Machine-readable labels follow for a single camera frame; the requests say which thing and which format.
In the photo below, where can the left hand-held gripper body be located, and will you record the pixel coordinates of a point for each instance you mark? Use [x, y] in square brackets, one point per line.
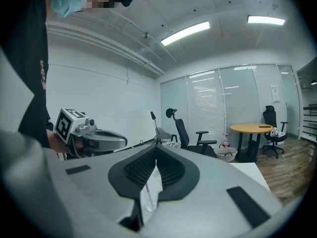
[65, 125]

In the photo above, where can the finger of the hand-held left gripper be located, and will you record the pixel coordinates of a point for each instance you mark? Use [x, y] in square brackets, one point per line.
[118, 134]
[111, 142]

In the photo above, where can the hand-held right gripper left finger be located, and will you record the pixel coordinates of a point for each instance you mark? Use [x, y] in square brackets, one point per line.
[81, 195]

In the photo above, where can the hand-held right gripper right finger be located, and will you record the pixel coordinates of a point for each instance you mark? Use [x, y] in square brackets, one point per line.
[210, 207]

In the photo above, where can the clear plastic cup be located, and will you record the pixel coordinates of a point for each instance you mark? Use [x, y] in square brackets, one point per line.
[155, 182]

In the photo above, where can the lilac straw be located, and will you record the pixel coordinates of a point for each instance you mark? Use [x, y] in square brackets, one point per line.
[149, 195]

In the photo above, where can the person's left forearm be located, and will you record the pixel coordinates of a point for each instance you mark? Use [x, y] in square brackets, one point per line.
[55, 142]

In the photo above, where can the person's left hand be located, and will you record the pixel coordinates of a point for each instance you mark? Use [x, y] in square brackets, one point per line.
[78, 145]

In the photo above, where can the black desk lamp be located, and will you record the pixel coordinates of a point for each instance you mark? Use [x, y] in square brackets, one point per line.
[154, 116]

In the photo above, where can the white woven basket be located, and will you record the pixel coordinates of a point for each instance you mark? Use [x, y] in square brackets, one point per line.
[226, 154]

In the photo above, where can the black office chair with headrest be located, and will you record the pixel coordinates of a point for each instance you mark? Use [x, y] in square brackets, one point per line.
[183, 133]

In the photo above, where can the clear water bottle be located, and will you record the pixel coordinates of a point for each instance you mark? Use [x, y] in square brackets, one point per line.
[226, 140]

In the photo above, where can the black bin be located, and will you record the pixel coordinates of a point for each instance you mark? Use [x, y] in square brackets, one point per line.
[252, 151]

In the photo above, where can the person's black t-shirt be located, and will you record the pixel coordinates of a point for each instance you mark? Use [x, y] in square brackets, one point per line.
[27, 58]

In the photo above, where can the round wooden table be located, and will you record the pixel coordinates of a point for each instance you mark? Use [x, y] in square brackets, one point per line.
[250, 128]

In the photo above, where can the white ceiling pipes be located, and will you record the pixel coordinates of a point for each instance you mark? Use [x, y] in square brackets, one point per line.
[104, 46]

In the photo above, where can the flat black object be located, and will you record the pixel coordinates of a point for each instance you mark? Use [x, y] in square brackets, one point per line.
[265, 126]

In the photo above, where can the white cloth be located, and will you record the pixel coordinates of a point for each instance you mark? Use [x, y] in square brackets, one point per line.
[277, 132]

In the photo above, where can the ceiling sensor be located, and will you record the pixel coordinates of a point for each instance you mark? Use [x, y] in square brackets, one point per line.
[145, 35]

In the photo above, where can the black mesh office chair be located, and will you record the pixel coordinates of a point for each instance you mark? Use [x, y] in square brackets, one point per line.
[271, 118]

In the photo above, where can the long ceiling light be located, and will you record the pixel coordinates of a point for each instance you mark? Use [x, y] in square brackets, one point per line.
[185, 33]
[266, 20]

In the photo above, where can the white paper notice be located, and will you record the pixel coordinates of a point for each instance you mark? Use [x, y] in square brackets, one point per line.
[275, 93]

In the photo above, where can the black pendant lamp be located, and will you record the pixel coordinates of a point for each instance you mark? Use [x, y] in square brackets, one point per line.
[314, 82]

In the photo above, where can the black wall shelves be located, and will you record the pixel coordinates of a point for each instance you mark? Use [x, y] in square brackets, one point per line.
[310, 123]

